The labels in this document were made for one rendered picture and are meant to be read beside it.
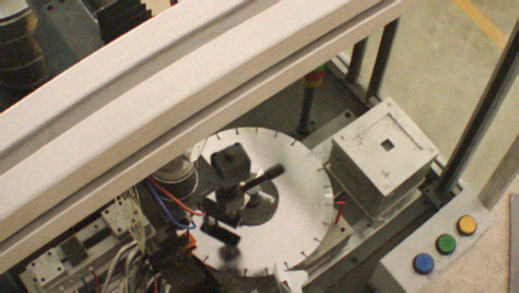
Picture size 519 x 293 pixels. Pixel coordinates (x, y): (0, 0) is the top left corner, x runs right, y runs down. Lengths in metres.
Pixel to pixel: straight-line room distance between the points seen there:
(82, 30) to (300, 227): 0.67
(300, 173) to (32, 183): 1.25
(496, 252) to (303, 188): 1.26
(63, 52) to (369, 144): 0.84
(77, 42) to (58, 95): 0.69
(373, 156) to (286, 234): 0.29
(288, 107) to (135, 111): 1.54
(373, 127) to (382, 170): 0.11
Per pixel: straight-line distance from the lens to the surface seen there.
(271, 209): 1.47
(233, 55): 0.31
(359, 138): 1.63
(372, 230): 1.70
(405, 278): 1.52
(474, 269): 2.57
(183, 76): 0.31
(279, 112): 1.82
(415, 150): 1.65
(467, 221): 1.60
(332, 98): 1.86
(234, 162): 1.18
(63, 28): 1.02
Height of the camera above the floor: 2.30
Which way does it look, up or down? 61 degrees down
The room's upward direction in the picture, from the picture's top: 5 degrees clockwise
